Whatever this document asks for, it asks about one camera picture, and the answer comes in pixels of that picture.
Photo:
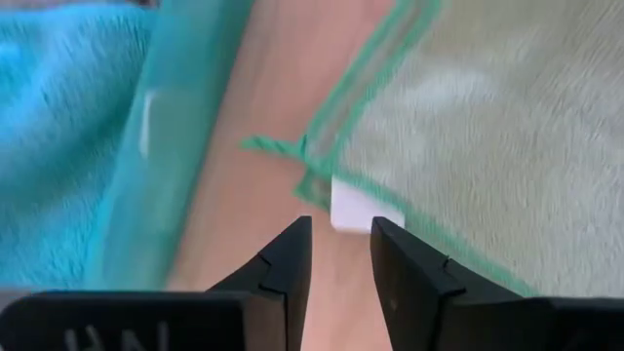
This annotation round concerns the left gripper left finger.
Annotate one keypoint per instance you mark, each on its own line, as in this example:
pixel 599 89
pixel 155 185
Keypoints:
pixel 146 317

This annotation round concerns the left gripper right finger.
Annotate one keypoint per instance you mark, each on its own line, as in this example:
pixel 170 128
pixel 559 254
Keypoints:
pixel 439 312

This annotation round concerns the light green microfiber towel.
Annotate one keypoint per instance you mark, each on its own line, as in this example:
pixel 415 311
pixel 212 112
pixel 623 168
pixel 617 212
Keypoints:
pixel 487 122

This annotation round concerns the teal mesh basket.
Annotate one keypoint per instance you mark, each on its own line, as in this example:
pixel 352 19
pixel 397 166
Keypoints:
pixel 166 146

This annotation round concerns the teal microfiber towel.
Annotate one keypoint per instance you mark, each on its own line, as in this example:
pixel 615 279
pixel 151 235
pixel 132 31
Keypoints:
pixel 58 146

